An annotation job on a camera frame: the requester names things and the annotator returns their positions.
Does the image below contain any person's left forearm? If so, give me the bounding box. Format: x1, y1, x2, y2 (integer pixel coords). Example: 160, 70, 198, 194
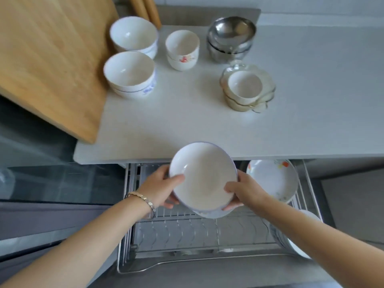
0, 193, 155, 288

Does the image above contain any gold link bracelet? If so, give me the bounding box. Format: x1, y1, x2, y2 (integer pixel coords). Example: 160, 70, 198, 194
124, 191, 157, 219

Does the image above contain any white floral print plate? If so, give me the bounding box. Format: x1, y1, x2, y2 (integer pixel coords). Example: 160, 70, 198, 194
246, 160, 300, 204

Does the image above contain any white blue-striped plate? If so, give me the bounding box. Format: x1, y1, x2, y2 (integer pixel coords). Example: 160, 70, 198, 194
269, 209, 322, 260

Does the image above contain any metal wire dish rack drawer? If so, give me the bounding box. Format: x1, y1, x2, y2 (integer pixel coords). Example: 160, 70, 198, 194
117, 160, 325, 274

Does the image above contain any person's right forearm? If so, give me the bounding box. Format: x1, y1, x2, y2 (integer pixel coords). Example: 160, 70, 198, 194
259, 195, 384, 288

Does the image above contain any wooden rolling pin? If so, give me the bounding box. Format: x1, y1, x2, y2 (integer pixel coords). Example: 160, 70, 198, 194
128, 0, 150, 23
142, 0, 162, 30

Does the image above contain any small plain white bowl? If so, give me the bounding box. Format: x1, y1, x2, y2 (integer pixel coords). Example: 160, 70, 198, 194
227, 70, 263, 98

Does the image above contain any person's left hand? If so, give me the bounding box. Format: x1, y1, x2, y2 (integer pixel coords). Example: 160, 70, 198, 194
136, 164, 185, 210

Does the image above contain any wooden cutting board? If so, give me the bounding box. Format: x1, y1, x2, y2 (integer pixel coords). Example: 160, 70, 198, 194
0, 0, 120, 144

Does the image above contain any stainless steel bowl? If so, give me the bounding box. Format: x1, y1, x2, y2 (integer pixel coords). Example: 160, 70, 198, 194
206, 35, 254, 64
208, 16, 257, 48

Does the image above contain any small white red-print bowl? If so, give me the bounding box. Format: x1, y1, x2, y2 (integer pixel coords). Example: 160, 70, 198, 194
166, 54, 200, 72
165, 29, 201, 63

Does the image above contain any white bowl blue pattern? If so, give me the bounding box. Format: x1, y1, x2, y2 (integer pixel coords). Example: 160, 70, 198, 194
141, 42, 159, 60
109, 16, 159, 54
110, 77, 157, 100
103, 51, 156, 91

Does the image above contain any dark glass stove top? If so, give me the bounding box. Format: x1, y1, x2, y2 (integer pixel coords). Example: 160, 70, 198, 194
0, 94, 126, 206

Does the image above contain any person's right hand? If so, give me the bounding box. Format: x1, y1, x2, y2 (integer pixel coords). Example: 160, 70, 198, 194
223, 170, 272, 218

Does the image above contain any large white blue-rimmed bowl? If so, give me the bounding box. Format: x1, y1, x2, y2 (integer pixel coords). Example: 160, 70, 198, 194
169, 142, 239, 219

